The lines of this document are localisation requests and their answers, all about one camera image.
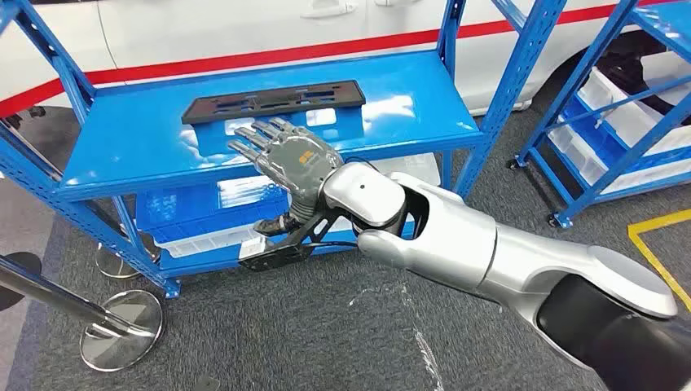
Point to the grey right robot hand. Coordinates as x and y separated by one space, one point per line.
302 162

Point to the long black plastic panel part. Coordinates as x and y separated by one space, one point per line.
270 102

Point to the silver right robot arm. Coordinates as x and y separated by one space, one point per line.
459 243

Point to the blue metal shelf rack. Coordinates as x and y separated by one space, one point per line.
410 119
580 81

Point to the clear plastic bin with label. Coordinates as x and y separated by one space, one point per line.
210 244

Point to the blue plastic bin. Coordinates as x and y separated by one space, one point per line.
183 210

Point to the white car with red stripe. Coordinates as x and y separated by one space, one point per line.
243 27

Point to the chrome stanchion base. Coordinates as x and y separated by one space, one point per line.
116 267

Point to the black stanchion base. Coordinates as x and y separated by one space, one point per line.
16 267

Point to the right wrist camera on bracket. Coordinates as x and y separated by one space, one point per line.
286 253

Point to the chrome stanchion post with base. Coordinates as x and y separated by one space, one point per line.
121 334

